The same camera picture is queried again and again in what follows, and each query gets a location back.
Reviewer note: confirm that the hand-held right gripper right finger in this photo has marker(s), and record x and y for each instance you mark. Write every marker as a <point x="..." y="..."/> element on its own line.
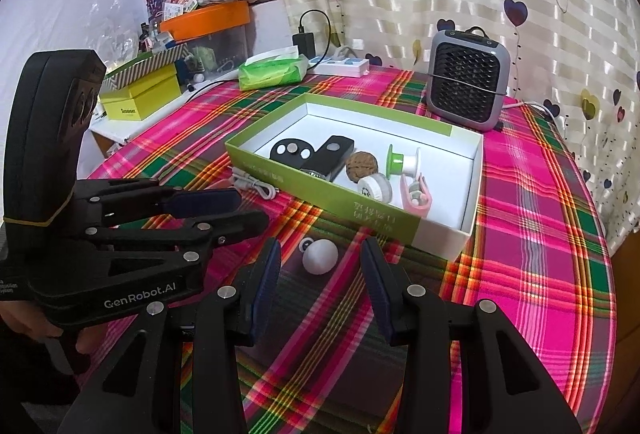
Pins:
<point x="372" y="294"/>

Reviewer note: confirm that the white round plastic disc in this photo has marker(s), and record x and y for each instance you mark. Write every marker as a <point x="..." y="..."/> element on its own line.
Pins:
<point x="377" y="188"/>

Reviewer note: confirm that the grey space heater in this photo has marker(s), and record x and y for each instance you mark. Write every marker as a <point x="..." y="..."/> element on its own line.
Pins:
<point x="465" y="78"/>

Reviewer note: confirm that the white power strip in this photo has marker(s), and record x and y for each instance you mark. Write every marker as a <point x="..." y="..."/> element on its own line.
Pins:
<point x="345" y="68"/>

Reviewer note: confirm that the green and white cardboard box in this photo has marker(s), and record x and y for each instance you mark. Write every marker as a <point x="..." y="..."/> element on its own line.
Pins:
<point x="440" y="158"/>

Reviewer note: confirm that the yellow cardboard box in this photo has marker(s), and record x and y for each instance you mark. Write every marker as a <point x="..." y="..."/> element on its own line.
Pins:
<point x="145" y="98"/>

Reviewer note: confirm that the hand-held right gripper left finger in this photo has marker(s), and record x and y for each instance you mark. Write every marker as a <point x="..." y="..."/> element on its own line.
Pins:
<point x="265" y="289"/>

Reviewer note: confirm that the black charger adapter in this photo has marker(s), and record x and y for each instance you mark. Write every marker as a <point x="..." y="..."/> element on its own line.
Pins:
<point x="304" y="43"/>

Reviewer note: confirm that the pink plastic clip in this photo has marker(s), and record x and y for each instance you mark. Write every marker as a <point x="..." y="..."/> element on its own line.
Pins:
<point x="406" y="194"/>

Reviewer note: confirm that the white ball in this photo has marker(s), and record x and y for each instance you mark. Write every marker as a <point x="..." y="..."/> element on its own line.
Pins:
<point x="322" y="259"/>

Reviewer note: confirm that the colourful paper packets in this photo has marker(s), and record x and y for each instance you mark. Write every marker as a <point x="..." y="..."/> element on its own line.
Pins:
<point x="180" y="3"/>

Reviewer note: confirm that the pink plaid tablecloth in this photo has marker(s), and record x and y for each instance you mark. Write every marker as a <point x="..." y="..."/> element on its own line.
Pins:
<point x="525" y="239"/>

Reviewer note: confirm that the brown walnut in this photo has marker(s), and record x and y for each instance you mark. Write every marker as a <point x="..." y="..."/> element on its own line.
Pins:
<point x="362" y="166"/>

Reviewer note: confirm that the green striped box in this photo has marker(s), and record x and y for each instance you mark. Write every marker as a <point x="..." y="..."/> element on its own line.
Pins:
<point x="145" y="63"/>

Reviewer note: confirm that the black device with white dots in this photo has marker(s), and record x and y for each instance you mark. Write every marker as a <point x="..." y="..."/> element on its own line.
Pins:
<point x="311" y="147"/>

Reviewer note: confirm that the green and white spool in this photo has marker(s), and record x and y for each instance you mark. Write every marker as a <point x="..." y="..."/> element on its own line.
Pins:
<point x="396" y="161"/>

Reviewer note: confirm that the green tissue pack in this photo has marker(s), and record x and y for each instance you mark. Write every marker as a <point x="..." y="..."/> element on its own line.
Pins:
<point x="272" y="73"/>

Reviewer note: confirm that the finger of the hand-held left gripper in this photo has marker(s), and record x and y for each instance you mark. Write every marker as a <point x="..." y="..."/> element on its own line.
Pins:
<point x="240" y="224"/>
<point x="205" y="202"/>

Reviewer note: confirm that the black rectangular device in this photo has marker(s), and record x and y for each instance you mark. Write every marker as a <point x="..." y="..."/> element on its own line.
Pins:
<point x="335" y="151"/>

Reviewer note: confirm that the clear bin with orange lid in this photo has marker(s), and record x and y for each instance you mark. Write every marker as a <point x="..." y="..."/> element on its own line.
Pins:
<point x="210" y="18"/>

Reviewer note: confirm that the person's left hand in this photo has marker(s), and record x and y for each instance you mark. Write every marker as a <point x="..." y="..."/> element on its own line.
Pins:
<point x="25" y="321"/>

